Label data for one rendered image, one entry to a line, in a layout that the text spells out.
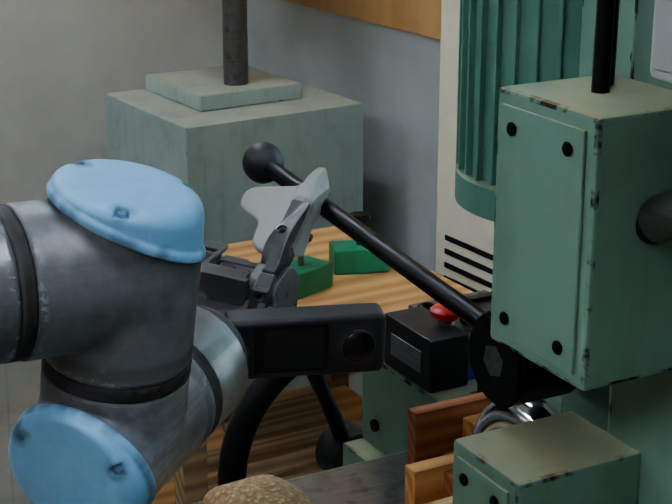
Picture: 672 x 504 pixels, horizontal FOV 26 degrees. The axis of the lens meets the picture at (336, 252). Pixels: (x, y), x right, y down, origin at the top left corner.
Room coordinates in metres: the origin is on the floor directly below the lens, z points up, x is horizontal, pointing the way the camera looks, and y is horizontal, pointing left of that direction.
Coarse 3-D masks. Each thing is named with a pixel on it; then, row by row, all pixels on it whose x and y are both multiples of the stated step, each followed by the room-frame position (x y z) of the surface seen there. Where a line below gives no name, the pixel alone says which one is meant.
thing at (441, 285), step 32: (256, 160) 1.16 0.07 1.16; (352, 224) 1.03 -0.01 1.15; (384, 256) 0.98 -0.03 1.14; (448, 288) 0.92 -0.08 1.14; (480, 320) 0.84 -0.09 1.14; (480, 352) 0.84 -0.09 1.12; (512, 352) 0.81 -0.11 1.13; (480, 384) 0.84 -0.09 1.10; (512, 384) 0.81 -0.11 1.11; (544, 384) 0.81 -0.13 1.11
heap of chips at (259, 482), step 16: (240, 480) 1.04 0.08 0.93; (256, 480) 1.03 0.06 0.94; (272, 480) 1.03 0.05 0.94; (208, 496) 1.03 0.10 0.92; (224, 496) 1.02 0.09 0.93; (240, 496) 1.01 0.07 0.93; (256, 496) 1.00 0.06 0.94; (272, 496) 1.00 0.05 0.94; (288, 496) 1.00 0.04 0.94; (304, 496) 1.02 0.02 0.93
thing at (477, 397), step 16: (448, 400) 1.09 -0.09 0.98; (464, 400) 1.09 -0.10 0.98; (480, 400) 1.09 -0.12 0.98; (416, 416) 1.06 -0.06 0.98; (432, 416) 1.07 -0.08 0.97; (448, 416) 1.08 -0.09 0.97; (464, 416) 1.08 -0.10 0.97; (416, 432) 1.06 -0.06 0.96; (432, 432) 1.07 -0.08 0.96; (448, 432) 1.08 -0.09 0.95; (416, 448) 1.06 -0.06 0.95; (432, 448) 1.07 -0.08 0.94; (448, 448) 1.08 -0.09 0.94
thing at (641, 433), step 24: (648, 0) 0.81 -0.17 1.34; (648, 24) 0.80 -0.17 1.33; (648, 48) 0.80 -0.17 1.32; (648, 72) 0.80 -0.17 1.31; (624, 384) 0.80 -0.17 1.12; (648, 384) 0.79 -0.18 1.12; (624, 408) 0.80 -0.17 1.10; (648, 408) 0.78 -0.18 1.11; (624, 432) 0.80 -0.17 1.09; (648, 432) 0.78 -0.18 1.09; (648, 456) 0.78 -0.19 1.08; (648, 480) 0.78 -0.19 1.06
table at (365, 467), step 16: (352, 448) 1.22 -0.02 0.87; (368, 448) 1.22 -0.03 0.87; (352, 464) 1.13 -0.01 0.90; (368, 464) 1.13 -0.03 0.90; (384, 464) 1.13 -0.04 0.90; (400, 464) 1.13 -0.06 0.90; (288, 480) 1.10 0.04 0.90; (304, 480) 1.10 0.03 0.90; (320, 480) 1.10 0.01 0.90; (336, 480) 1.10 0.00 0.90; (352, 480) 1.10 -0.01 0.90; (368, 480) 1.10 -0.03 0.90; (384, 480) 1.10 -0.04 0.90; (400, 480) 1.10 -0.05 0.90; (320, 496) 1.07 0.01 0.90; (336, 496) 1.07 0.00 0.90; (352, 496) 1.07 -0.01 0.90; (368, 496) 1.07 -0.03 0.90; (384, 496) 1.07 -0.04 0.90; (400, 496) 1.07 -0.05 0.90
